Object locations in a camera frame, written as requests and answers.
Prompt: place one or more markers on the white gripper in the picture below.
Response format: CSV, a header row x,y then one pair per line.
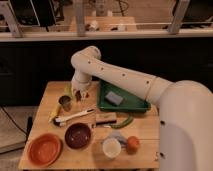
x,y
80,82

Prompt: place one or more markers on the dark red grapes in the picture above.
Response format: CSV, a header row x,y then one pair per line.
x,y
82,95

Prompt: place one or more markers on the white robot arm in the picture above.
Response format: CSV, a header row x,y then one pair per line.
x,y
185,109

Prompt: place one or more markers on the dark maroon bowl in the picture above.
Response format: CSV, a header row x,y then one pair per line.
x,y
78,136

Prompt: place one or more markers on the orange red bowl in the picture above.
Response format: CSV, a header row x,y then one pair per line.
x,y
44,150

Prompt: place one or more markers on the light green cup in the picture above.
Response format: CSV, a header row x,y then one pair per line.
x,y
68,90

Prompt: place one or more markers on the metal cup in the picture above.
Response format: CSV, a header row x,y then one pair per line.
x,y
65,102

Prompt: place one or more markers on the yellow corn cob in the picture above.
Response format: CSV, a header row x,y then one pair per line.
x,y
55,112

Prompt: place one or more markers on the wooden block brush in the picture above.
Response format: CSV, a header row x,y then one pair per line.
x,y
104,118

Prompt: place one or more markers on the grey blue sponge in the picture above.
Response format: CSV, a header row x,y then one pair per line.
x,y
113,98

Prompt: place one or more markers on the green plastic tray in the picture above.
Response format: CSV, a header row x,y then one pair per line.
x,y
131,103

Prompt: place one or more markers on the grey blue cloth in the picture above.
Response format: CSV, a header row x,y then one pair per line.
x,y
116,134

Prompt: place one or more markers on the white cup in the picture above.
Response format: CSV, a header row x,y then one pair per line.
x,y
111,147

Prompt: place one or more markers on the orange fruit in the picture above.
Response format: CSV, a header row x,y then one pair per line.
x,y
132,144

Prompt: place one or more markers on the white handled brush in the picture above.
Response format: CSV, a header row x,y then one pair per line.
x,y
59,121

